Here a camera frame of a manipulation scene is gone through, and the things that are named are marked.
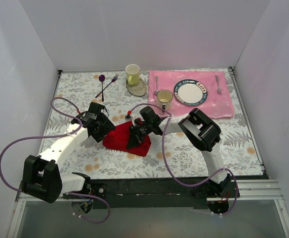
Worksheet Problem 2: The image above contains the red cloth napkin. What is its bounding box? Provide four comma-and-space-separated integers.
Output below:
102, 121, 151, 157

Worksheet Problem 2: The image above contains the purple spoon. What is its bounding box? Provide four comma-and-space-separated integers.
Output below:
99, 74, 105, 102

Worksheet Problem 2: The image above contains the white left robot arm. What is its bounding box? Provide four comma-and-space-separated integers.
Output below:
21, 102, 115, 203

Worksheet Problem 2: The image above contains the silver fork on placemat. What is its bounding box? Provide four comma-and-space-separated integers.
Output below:
215, 75, 221, 94

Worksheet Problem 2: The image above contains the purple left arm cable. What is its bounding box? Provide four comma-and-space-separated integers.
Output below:
0, 97, 110, 223

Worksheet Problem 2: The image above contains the floral tablecloth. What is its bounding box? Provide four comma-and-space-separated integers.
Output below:
46, 69, 263, 179

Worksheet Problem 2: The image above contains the white plate blue rim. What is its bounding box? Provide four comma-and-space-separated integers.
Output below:
173, 79, 208, 107

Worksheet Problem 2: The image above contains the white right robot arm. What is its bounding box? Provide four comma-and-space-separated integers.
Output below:
127, 103, 233, 197

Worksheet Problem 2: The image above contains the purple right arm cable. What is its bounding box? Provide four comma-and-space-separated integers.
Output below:
129, 103, 239, 216

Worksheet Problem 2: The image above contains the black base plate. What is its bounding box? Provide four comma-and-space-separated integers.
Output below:
62, 176, 237, 209

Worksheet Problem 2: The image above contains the silver spoon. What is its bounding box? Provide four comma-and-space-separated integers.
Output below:
154, 76, 159, 96

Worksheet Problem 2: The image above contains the yellow ceramic mug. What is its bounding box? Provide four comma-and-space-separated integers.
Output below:
125, 64, 140, 86

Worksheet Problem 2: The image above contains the pink placemat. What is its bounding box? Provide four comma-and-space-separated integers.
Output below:
148, 70, 234, 119

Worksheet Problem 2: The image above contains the cream enamel mug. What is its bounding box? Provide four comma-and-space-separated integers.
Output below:
156, 90, 173, 111

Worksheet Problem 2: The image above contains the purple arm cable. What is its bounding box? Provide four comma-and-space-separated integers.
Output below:
0, 97, 110, 223
129, 103, 239, 216

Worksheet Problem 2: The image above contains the speckled round coaster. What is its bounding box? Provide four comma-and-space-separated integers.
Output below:
126, 78, 147, 97

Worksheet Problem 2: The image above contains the purple fork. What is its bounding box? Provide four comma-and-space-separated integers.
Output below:
95, 74, 119, 98

